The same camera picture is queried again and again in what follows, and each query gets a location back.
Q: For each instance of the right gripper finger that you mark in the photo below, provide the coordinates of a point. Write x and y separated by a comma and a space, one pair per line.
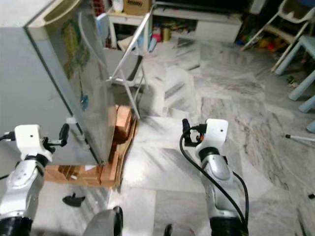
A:
186, 128

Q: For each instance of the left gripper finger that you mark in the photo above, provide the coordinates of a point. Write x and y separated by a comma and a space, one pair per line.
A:
64, 132

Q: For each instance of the orange wooden fridge base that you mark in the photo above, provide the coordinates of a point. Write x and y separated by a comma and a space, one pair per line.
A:
113, 172

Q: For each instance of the grey fridge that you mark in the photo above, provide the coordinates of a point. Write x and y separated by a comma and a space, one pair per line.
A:
24, 73

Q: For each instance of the small black floor object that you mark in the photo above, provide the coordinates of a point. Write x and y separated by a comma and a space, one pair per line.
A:
74, 200

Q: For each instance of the metal folding chair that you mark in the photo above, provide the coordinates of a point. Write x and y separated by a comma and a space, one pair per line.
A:
128, 66

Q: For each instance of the robot left leg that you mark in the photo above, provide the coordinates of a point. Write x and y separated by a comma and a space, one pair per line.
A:
103, 223

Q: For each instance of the robot leg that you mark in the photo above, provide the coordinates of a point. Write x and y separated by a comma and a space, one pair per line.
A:
168, 231
103, 223

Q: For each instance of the gold can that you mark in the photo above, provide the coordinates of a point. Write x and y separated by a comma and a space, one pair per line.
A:
166, 34

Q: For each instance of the red bottle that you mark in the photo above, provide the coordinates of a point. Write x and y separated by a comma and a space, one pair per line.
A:
156, 34

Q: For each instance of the white stick with black tip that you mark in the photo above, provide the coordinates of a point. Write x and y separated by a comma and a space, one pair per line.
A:
298, 137

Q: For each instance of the robot right leg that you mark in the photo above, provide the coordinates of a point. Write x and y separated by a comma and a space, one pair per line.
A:
168, 231

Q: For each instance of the white shelf unit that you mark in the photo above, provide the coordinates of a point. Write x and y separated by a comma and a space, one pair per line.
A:
216, 29

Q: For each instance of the brown cardboard box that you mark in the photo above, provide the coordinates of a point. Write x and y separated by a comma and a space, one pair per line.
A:
137, 7

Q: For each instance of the white plastic jug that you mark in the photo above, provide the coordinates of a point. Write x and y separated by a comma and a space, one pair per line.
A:
118, 6

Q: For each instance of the white plastic chair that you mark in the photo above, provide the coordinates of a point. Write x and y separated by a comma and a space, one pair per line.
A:
293, 12

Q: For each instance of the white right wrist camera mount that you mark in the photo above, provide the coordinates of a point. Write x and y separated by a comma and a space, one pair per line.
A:
215, 132

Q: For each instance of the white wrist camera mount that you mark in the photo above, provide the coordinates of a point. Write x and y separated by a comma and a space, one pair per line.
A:
28, 138
215, 132

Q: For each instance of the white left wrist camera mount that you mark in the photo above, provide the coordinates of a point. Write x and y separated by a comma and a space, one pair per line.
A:
28, 138

